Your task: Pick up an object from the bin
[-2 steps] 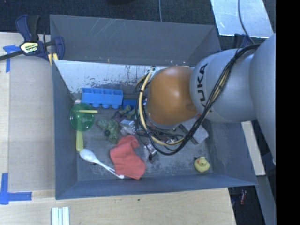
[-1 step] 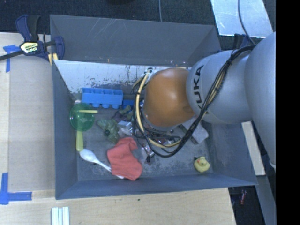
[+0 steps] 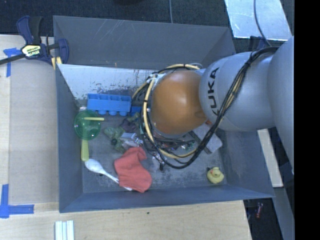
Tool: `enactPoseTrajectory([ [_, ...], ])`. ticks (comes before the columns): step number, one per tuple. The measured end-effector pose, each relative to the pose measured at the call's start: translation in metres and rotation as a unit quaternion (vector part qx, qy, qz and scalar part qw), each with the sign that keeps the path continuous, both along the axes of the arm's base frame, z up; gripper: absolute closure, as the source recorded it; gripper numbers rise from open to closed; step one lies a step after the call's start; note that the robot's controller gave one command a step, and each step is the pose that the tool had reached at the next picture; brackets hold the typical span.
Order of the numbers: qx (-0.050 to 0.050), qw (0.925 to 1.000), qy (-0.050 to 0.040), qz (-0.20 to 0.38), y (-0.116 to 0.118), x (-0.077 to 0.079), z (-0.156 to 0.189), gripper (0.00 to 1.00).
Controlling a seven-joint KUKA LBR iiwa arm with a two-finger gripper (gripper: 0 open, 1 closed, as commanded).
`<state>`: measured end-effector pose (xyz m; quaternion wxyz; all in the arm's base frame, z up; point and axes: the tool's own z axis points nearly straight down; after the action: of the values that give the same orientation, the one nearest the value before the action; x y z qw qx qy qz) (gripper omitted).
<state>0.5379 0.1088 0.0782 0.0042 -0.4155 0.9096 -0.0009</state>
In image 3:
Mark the clear green scoop yellow handle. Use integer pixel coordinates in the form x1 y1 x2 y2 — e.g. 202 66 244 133
73 109 105 162

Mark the purple and green toy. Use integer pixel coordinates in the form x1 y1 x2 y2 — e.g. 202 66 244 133
119 112 141 133

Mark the red cloth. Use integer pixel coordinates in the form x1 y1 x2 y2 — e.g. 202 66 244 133
113 146 153 194

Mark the white plastic spoon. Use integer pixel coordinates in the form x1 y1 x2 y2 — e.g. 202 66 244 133
84 158 133 192

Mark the grey metal bin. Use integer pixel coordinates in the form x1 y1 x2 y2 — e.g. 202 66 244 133
52 15 277 214

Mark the pale wood board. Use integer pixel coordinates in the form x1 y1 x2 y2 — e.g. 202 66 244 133
8 58 60 205

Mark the green toy figure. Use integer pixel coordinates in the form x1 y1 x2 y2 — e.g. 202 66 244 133
103 126 129 154

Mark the grey rectangular block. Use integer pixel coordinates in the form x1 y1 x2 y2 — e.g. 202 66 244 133
189 122 224 155

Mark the small blue block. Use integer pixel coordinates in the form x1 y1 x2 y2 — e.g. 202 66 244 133
129 105 143 118

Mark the blue toy building brick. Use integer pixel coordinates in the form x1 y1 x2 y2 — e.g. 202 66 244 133
86 93 133 117

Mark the yellow rubber duck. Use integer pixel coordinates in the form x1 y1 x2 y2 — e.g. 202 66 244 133
206 166 225 185

